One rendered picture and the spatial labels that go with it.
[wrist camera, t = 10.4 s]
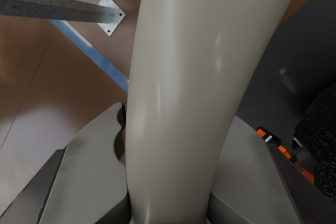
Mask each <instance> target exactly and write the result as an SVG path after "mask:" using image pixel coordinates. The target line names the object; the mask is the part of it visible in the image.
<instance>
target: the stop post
mask: <svg viewBox="0 0 336 224"><path fill-rule="evenodd" d="M0 16H11V17H24V18H37V19H50V20H63V21H76V22H89V23H98V25H99V26H100V27H101V28H102V29H103V30H104V31H105V32H106V33H107V34H108V35H109V36H111V35H112V33H113V32H114V31H115V29H116V28H117V27H118V25H119V24H120V23H121V21H122V20H123V18H124V17H125V16H126V14H125V13H124V12H123V11H122V10H121V9H120V7H119V6H118V5H117V4H116V3H115V2H114V1H113V0H101V1H100V2H99V4H98V5H97V4H92V3H87V2H82V1H77V0H0Z"/></svg>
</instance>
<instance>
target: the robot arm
mask: <svg viewBox="0 0 336 224"><path fill-rule="evenodd" d="M125 127H126V108H125V103H124V102H117V103H115V104H113V105H112V106H111V107H109V108H108V109H107V110H105V111H104V112H103V113H101V114H100V115H99V116H97V117H96V118H95V119H93V120H92V121H91V122H89V123H88V124H87V125H86V126H85V127H83V128H82V129H81V130H80V131H79V132H78V133H77V134H76V135H75V136H74V137H73V138H72V139H71V140H70V141H69V143H68V144H67V145H66V146H65V147H64V149H57V150H56V151H55V152H54V153H53V154H52V156H51V157H50V158H49V159H48V160H47V162H46V163H45V164H44V165H43V166H42V167H41V169H40V170H39V171H38V172H37V173H36V174H35V176H34V177H33V178H32V179H31V180H30V181H29V183H28V184H27V185H26V186H25V187H24V188H23V190H22V191H21V192H20V193H19V194H18V196H17V197H16V198H15V199H14V200H13V201H12V203H11V204H10V205H9V206H8V207H7V208H6V210H5V211H4V212H3V213H2V215H1V216H0V224H129V223H130V221H131V218H132V212H131V206H130V200H129V193H128V185H127V172H126V167H125V166H124V165H123V164H122V163H121V162H120V160H121V157H122V156H123V154H124V153H125V147H124V140H123V133H122V132H123V130H124V129H125ZM207 218H208V220H209V221H210V222H211V223H212V224H336V209H335V208H334V206H333V205H332V204H331V203H330V202H329V201H328V200H327V199H326V197H325V196H324V195H323V194H322V193H321V192H320V191H319V190H318V189H317V188H316V187H315V186H314V185H313V184H312V183H311V182H310V181H309V180H308V179H307V178H306V177H305V175H304V174H303V173H302V172H301V171H300V170H299V169H298V168H297V167H296V166H295V165H294V164H293V163H292V162H291V161H290V160H289V159H288V158H287V157H286V156H285V155H284V154H283V152H282V151H281V150H280V149H279V148H278V147H277V146H276V145H275V144H269V143H267V142H266V141H265V140H264V139H263V138H262V137H261V136H260V135H259V134H258V133H257V132H256V131H255V130H254V129H253V128H252V127H250V126H249V125H248V124H247V123H245V122H244V121H243V120H241V119H240V118H239V117H237V116H236V115H235V116H234V119H233V121H232V124H231V126H230V129H229V132H228V134H227V137H226V140H225V142H224V145H223V148H222V151H221V154H220V157H219V160H218V164H217V167H216V171H215V174H214V178H213V182H212V186H211V190H210V196H209V201H208V207H207Z"/></svg>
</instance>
